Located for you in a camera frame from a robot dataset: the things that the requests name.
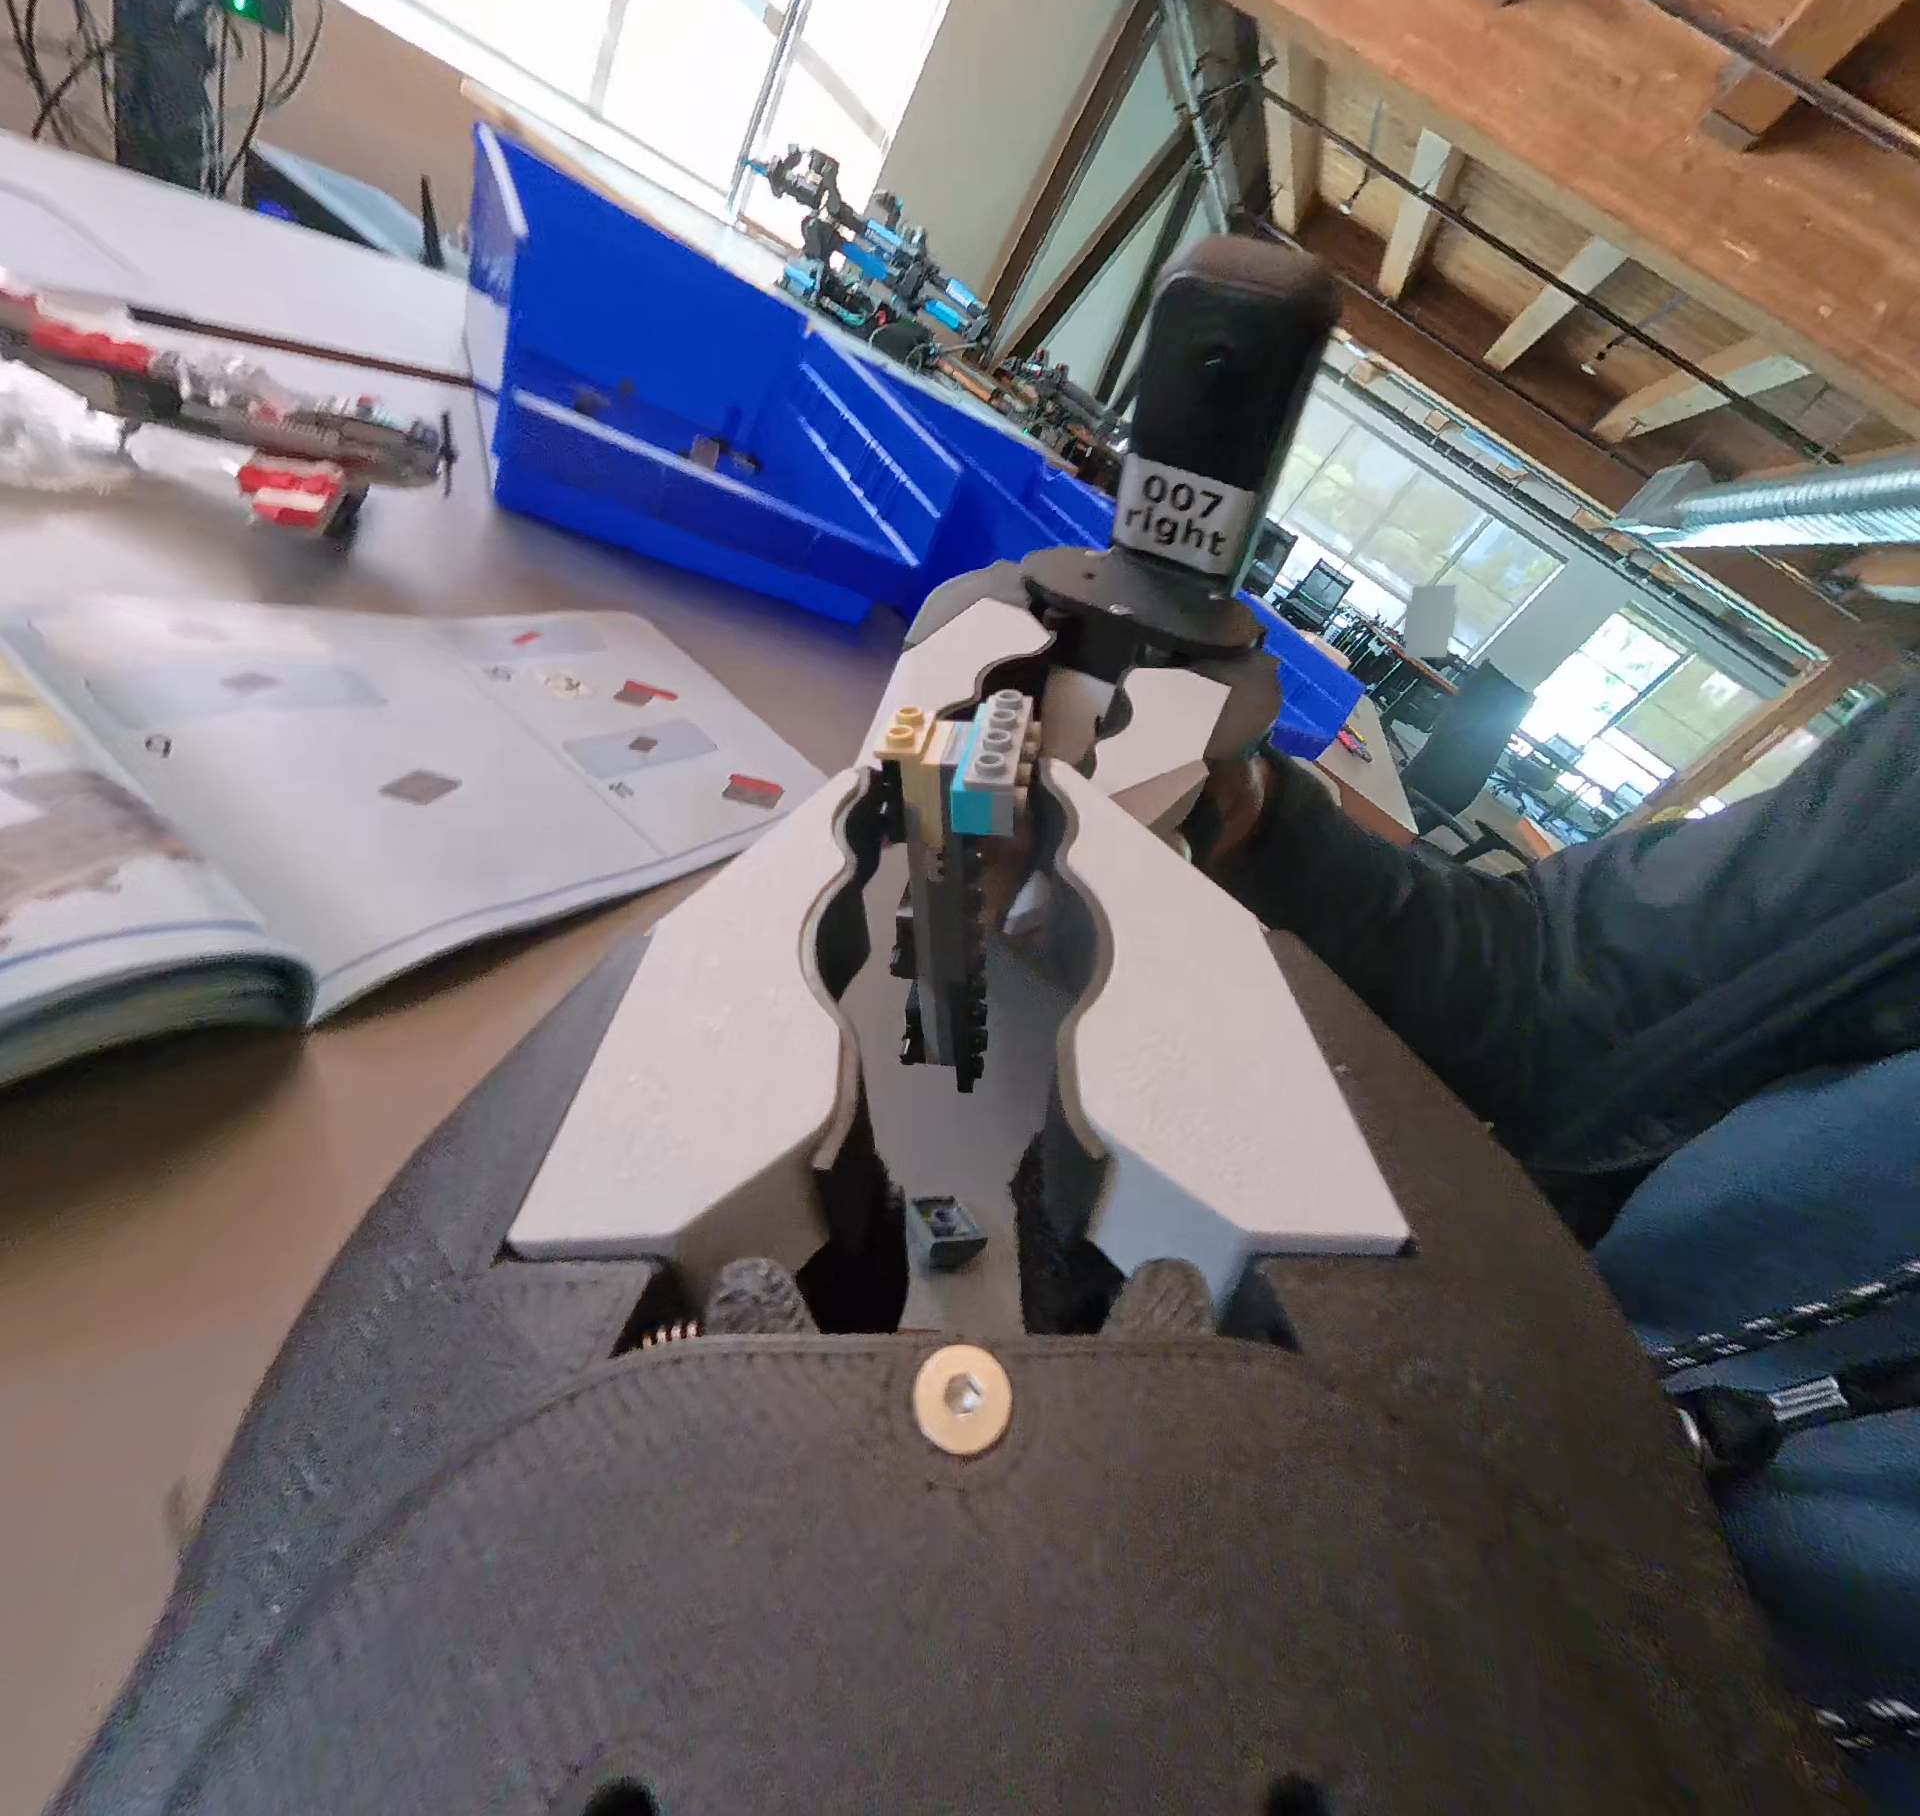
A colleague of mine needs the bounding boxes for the person's right hand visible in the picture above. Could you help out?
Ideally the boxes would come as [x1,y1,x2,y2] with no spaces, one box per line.
[1177,751,1292,891]

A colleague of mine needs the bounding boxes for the bundle of black cables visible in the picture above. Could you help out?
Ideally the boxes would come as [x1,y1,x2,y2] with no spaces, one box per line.
[0,0,328,198]

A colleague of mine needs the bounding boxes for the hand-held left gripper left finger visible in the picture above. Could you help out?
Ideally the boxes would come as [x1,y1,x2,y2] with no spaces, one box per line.
[506,766,885,1266]

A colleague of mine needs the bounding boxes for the brown desk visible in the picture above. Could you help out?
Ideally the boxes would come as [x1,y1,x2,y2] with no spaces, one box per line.
[0,128,1418,1816]

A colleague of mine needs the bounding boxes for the black white drawstring cord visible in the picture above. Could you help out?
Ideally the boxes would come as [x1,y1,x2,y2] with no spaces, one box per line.
[1642,1271,1920,1431]

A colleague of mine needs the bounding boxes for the blue plastic parts bin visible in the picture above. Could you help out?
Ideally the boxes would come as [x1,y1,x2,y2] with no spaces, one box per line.
[464,122,1370,763]

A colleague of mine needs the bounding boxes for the black desktop device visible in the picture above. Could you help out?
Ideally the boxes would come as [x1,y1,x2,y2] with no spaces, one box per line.
[241,142,455,268]

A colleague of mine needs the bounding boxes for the clear plastic bag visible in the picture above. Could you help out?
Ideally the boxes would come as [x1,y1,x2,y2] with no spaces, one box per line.
[0,345,152,493]

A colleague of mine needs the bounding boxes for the person's blue jacket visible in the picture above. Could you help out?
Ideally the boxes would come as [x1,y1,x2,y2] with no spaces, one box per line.
[1590,1047,1920,1816]

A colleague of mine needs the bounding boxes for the large paned window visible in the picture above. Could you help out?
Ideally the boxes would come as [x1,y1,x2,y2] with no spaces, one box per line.
[293,0,996,219]

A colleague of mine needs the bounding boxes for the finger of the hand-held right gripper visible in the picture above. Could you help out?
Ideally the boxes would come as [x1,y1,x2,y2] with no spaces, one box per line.
[1103,659,1280,832]
[897,595,1070,771]

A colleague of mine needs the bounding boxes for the silver ventilation duct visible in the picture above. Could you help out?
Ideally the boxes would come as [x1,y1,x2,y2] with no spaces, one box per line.
[1617,443,1920,551]

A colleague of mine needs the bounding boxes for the black camera rig green lights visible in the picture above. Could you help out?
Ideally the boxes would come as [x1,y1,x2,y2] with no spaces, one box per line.
[104,0,297,193]

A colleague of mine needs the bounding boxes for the person's right forearm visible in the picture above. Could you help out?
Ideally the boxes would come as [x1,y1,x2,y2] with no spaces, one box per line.
[1256,676,1920,1175]

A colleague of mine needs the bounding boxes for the tan grey teal brick assembly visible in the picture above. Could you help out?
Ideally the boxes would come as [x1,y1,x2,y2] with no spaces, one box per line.
[875,685,1047,1098]

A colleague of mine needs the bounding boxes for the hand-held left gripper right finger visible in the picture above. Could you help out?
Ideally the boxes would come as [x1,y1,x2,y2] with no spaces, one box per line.
[1038,754,1416,1322]

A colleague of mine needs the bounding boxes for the row of benchtop robot arms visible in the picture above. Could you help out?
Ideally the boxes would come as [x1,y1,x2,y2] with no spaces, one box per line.
[739,142,1144,478]

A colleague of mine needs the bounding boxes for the black office chair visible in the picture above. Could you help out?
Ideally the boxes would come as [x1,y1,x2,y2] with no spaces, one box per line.
[1408,660,1542,865]

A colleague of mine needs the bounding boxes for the red grey brick spaceship model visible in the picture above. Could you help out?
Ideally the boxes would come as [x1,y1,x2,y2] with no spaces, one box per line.
[0,278,459,545]

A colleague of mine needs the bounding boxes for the brick instruction booklet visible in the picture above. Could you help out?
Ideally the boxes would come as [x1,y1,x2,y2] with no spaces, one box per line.
[0,591,831,1092]

